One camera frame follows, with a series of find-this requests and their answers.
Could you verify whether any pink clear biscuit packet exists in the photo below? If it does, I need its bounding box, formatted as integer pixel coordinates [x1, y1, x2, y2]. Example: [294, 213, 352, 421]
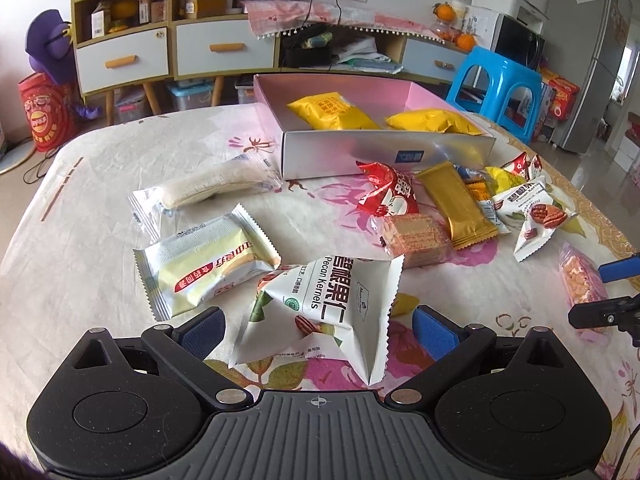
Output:
[557, 242, 612, 334]

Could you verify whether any clear cracker packet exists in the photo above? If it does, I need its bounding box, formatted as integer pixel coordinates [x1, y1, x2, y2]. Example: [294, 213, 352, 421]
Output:
[376, 214, 454, 269]

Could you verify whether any white pecan kernels packet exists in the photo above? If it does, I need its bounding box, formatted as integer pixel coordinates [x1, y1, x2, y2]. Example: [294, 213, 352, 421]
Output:
[229, 256, 404, 386]

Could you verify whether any gold bar wrapper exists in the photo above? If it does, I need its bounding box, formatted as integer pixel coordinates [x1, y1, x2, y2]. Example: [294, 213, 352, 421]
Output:
[416, 162, 498, 250]

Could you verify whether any clear white bread roll packet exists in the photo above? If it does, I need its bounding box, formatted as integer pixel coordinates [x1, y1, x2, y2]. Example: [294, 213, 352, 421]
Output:
[127, 153, 283, 243]

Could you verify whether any small red white packet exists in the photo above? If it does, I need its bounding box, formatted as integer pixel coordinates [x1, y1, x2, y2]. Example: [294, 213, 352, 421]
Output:
[502, 152, 542, 181]

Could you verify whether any red snack packet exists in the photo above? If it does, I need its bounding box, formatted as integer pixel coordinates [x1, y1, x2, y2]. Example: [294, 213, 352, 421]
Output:
[357, 162, 419, 217]

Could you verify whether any orange white snack packet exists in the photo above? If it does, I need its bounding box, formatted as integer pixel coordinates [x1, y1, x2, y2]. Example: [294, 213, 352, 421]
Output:
[456, 166, 511, 235]

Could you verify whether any blue plastic stool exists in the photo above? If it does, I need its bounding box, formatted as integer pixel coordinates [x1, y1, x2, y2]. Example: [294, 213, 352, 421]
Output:
[446, 46, 542, 145]

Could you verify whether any yellow snack bag right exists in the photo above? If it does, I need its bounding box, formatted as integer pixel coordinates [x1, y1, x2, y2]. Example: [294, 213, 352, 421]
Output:
[385, 108, 483, 136]

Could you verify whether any yellow snack bag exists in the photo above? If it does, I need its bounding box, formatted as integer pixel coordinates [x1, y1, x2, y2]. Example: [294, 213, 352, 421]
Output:
[385, 108, 483, 136]
[288, 92, 378, 130]

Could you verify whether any pink and silver cardboard box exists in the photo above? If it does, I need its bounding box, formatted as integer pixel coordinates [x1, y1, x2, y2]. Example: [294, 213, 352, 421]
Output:
[254, 73, 496, 180]

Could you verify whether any microwave oven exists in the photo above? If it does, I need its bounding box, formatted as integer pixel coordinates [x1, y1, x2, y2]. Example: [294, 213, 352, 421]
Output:
[462, 6, 544, 70]

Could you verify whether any silver refrigerator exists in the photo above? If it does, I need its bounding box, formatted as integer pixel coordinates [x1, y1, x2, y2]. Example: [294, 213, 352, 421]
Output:
[544, 0, 632, 154]

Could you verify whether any yellow snack bag left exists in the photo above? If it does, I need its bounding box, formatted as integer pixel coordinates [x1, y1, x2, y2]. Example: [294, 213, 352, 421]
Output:
[288, 92, 378, 130]

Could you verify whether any red round container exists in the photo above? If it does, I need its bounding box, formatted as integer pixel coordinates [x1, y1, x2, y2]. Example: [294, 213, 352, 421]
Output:
[18, 73, 77, 153]

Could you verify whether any orange fruit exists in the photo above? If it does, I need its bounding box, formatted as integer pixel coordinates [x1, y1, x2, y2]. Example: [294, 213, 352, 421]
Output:
[433, 2, 457, 23]
[454, 32, 476, 52]

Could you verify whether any wooden cabinet with drawers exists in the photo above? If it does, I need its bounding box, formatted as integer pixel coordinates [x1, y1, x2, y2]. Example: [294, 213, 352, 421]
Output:
[72, 0, 447, 114]

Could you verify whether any purple plush toy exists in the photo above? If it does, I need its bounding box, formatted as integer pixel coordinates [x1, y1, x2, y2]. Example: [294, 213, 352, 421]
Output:
[25, 9, 102, 122]

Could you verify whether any pink floral cabinet cloth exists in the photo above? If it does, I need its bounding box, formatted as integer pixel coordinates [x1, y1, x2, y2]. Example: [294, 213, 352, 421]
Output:
[243, 0, 445, 44]

